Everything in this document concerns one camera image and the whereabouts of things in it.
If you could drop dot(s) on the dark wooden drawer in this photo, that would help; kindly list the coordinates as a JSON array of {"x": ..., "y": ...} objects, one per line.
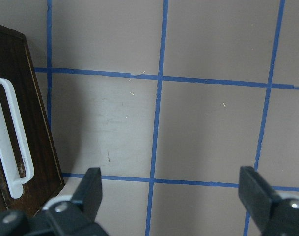
[{"x": 17, "y": 67}]

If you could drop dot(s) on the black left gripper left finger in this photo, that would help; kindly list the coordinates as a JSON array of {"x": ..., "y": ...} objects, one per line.
[{"x": 74, "y": 215}]

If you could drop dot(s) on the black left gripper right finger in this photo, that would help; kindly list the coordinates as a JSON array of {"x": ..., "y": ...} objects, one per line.
[{"x": 274, "y": 213}]

